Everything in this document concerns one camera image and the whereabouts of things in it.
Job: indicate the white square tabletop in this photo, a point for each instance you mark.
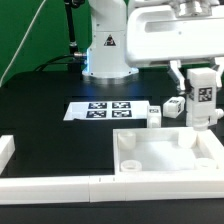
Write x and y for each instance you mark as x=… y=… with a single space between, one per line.
x=175 y=149

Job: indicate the white marker sheet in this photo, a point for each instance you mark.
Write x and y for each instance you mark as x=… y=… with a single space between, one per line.
x=106 y=110

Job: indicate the white front fence bar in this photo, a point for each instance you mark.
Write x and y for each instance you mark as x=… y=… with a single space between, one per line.
x=75 y=189

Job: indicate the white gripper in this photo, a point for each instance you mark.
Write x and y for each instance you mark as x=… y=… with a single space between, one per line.
x=155 y=34

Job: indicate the white left fence piece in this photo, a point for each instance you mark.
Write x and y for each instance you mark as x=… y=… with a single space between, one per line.
x=7 y=148

